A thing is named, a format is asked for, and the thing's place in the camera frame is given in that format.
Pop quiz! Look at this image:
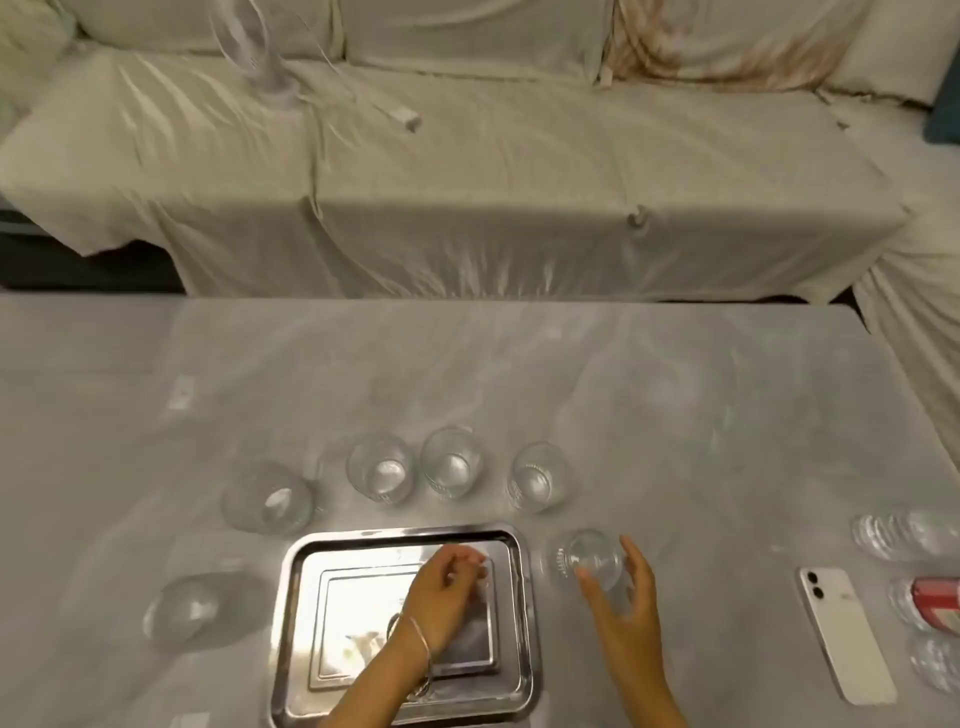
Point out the person's right hand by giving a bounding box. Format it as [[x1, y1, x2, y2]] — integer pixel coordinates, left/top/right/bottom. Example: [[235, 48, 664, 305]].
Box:
[[576, 534, 668, 681]]

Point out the person's left hand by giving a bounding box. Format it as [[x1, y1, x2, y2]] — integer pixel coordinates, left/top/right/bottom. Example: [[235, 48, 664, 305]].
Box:
[[399, 543, 493, 654]]

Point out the person's left forearm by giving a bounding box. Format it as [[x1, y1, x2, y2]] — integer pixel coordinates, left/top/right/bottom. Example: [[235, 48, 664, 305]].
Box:
[[318, 628, 444, 728]]

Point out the person's right forearm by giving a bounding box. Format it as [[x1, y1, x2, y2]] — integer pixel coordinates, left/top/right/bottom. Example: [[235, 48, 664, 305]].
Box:
[[613, 666, 689, 728]]

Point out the clear drinking glass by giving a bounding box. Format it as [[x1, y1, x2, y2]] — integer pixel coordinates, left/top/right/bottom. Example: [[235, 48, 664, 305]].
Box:
[[506, 441, 571, 514], [141, 573, 230, 652], [419, 426, 485, 501], [543, 528, 628, 595], [345, 435, 416, 505], [220, 460, 316, 537]]

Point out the steel serving tray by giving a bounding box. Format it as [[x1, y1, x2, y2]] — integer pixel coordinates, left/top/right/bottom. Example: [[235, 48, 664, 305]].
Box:
[[267, 522, 543, 728]]

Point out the silver bangle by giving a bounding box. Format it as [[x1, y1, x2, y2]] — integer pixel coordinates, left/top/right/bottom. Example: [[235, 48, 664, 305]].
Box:
[[386, 611, 441, 703]]

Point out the white smartphone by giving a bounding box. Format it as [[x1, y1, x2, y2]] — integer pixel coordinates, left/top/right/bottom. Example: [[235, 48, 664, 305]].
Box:
[[795, 567, 899, 708]]

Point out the clear plastic bottle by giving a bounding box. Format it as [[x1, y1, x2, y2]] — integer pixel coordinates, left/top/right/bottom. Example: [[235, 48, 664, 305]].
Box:
[[908, 632, 960, 696], [851, 510, 960, 564]]

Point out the red label plastic bottle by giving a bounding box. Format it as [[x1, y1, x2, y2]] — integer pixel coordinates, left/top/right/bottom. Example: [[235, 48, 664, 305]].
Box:
[[887, 576, 960, 637]]

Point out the beige covered sofa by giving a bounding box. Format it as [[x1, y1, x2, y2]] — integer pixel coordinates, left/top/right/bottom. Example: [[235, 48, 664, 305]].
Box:
[[0, 0, 960, 481]]

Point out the white desk fan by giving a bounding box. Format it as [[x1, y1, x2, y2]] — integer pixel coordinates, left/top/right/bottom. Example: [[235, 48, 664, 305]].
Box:
[[209, 0, 303, 103]]

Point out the patterned sofa cushion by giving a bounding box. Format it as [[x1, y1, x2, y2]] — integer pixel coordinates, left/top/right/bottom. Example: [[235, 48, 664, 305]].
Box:
[[603, 0, 875, 93]]

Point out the teal pillow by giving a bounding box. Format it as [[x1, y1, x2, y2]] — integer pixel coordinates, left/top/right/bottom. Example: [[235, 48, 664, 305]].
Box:
[[923, 88, 960, 145]]

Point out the white cable with plug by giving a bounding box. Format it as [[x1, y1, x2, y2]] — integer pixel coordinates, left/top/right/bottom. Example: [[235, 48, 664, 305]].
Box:
[[298, 41, 423, 135]]

